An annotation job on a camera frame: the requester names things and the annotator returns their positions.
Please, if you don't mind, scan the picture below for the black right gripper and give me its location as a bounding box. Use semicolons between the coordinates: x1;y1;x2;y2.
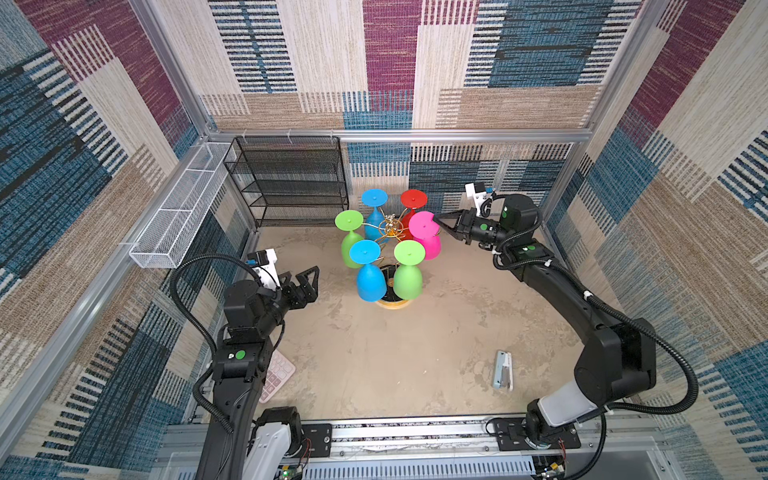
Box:
431;208;511;247

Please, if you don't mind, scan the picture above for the pink wine glass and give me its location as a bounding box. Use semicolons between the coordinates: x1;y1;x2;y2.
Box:
408;211;442;260

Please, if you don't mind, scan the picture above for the green front wine glass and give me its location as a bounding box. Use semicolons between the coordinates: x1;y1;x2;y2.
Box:
393;240;426;300

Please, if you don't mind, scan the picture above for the green wine glass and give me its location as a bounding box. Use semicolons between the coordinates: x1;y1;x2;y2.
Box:
393;240;426;300
334;210;364;269

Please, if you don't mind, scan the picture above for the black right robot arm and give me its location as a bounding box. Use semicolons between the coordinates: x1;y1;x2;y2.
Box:
435;194;700;449

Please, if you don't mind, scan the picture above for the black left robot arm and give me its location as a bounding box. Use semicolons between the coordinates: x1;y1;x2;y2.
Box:
169;253;320;479

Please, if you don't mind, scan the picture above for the red wine glass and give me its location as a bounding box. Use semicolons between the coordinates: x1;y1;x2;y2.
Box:
400;189;428;229

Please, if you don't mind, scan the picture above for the gold wine glass rack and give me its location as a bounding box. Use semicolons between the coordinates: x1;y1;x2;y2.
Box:
375;214;413;310

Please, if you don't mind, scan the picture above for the blue front wine glass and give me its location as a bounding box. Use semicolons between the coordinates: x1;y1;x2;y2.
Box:
350;240;387;302

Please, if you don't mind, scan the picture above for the blue wine glass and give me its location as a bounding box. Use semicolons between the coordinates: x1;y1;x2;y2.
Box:
361;189;388;241
350;240;387;302

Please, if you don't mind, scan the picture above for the green back wine glass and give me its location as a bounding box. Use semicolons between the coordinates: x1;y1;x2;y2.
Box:
334;210;364;269

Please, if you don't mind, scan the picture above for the blue back wine glass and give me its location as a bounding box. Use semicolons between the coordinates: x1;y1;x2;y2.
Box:
361;189;388;241

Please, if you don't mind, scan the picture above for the silver stapler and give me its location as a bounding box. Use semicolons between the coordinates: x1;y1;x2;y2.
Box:
492;350;514;391

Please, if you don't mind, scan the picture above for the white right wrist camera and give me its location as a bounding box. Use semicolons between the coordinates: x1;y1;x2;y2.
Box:
465;182;495;218

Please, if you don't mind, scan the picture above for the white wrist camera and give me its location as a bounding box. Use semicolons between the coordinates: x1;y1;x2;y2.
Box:
246;249;280;291
465;182;495;218

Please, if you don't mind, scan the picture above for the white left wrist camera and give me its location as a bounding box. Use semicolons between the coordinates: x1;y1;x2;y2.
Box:
246;249;280;291

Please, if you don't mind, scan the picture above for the black wire shelf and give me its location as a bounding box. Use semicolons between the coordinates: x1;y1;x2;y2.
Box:
223;136;349;227

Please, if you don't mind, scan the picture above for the white mesh wall basket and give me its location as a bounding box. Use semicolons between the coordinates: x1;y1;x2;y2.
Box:
129;142;229;269

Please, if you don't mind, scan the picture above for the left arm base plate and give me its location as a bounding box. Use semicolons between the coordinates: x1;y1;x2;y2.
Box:
286;423;333;461

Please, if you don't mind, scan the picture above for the aluminium mounting rail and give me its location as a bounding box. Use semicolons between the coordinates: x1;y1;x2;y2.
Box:
149;413;685;480

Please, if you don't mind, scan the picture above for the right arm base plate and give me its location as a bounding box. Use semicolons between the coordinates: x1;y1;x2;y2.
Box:
485;416;581;452

